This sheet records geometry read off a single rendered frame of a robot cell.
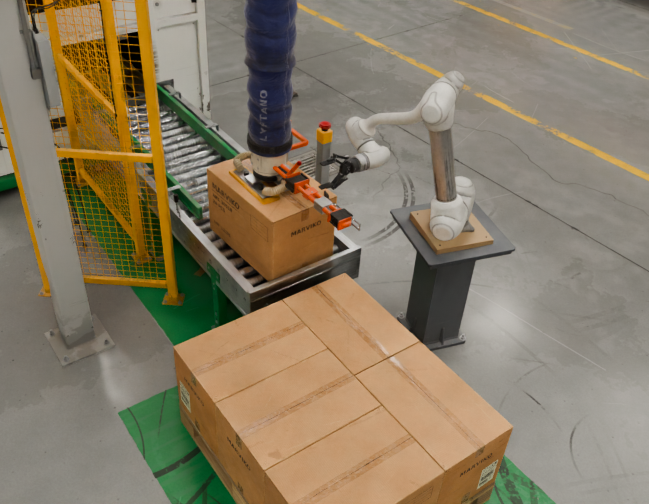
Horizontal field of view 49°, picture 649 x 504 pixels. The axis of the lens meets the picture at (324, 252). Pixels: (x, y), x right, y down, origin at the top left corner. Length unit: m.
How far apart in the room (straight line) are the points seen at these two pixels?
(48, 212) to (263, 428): 1.48
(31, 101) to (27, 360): 1.53
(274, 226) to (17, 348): 1.69
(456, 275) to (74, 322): 2.08
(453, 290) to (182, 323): 1.58
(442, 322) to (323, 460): 1.44
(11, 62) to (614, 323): 3.59
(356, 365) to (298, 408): 0.36
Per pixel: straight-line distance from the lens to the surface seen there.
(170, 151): 4.81
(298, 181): 3.42
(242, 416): 3.07
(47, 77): 3.29
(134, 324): 4.29
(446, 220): 3.42
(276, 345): 3.34
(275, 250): 3.50
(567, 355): 4.38
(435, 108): 3.14
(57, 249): 3.78
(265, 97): 3.35
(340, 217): 3.18
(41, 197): 3.59
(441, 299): 3.96
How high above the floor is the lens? 2.95
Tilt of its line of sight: 38 degrees down
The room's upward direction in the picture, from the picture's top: 4 degrees clockwise
